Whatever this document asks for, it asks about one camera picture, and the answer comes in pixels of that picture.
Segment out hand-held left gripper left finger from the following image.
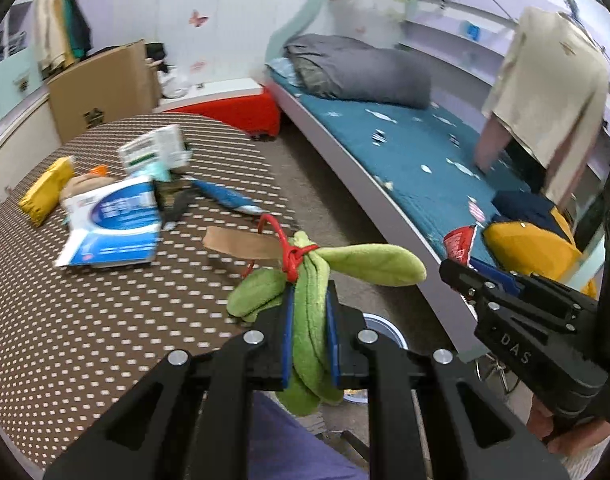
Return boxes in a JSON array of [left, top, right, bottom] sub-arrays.
[[42, 287, 293, 480]]

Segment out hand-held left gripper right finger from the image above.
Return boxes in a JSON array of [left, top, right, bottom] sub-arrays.
[[326, 280, 571, 480]]

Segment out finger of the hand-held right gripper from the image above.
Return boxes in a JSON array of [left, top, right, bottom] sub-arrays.
[[470, 258, 598, 311], [439, 258, 576, 333]]

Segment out green plush with red string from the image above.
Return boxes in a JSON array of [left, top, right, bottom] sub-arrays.
[[227, 214, 427, 417]]

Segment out red snack packet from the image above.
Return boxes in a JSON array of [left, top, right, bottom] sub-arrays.
[[444, 226, 481, 267]]

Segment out light blue plastic bin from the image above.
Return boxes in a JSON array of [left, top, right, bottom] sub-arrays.
[[342, 312, 411, 406]]

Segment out brown cardboard strip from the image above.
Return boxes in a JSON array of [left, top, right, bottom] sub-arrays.
[[205, 225, 288, 267]]

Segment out dark packet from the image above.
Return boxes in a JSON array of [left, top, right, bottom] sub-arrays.
[[155, 177, 198, 231]]

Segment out blue white box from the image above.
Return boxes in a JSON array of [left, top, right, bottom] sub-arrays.
[[54, 176, 163, 268]]

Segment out white green box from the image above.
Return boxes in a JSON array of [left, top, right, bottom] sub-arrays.
[[119, 125, 192, 177]]

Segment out beige paper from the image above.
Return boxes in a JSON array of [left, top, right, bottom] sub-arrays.
[[60, 172, 120, 206]]

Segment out yellow packet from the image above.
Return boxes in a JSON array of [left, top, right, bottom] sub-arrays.
[[19, 156, 76, 226]]

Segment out person's right forearm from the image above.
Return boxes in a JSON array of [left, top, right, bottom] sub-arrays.
[[560, 430, 610, 480]]

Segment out person's right hand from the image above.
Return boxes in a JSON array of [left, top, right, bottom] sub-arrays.
[[528, 392, 610, 456]]

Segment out navy garment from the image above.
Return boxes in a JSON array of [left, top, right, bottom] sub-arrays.
[[492, 189, 561, 226]]

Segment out dark hanging clothes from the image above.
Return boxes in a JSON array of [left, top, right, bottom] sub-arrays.
[[505, 135, 551, 196]]

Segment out person's purple trousers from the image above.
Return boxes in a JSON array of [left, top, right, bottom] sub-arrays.
[[247, 390, 381, 480]]

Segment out pink garment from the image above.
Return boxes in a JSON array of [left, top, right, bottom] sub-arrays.
[[474, 115, 511, 173]]

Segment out bed with blue mattress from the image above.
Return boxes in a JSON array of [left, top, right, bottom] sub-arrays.
[[265, 57, 586, 291]]

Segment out round table polka-dot cloth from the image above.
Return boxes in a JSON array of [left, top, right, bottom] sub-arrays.
[[0, 112, 331, 480]]

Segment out cream hanging sweater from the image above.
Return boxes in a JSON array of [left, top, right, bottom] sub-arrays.
[[482, 7, 610, 206]]

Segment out red storage box white lid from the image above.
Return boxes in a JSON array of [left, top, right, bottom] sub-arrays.
[[155, 77, 282, 140]]

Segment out grey folded duvet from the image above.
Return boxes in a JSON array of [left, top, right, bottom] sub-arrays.
[[284, 34, 432, 109]]

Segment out white plastic bag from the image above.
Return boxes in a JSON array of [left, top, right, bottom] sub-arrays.
[[157, 66, 190, 100]]

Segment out cardboard box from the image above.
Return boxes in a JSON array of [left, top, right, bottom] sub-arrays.
[[47, 39, 161, 145]]

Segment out white wardrobe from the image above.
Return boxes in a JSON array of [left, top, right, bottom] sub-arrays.
[[75, 0, 316, 106]]

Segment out white counter cabinet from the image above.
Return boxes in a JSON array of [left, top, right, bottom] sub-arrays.
[[0, 90, 66, 211]]

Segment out teal drawer cabinet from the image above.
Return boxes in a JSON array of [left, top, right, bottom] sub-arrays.
[[0, 50, 50, 131]]

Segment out dark hanging garment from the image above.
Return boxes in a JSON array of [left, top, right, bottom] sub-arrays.
[[67, 0, 93, 53]]

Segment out green hanging garment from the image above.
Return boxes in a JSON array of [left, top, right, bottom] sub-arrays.
[[60, 0, 86, 61]]

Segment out cream hanging garment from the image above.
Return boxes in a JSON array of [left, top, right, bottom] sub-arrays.
[[32, 0, 73, 73]]

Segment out folded jeans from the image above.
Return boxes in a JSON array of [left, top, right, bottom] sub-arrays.
[[0, 30, 26, 56]]

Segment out metal stool frame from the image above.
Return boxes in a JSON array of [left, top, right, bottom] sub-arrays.
[[475, 355, 518, 396]]

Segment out light green bunk bed frame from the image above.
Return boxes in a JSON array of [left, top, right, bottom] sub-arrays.
[[262, 0, 610, 366]]

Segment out lavender wall shelves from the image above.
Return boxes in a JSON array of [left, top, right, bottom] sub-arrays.
[[400, 0, 516, 91]]

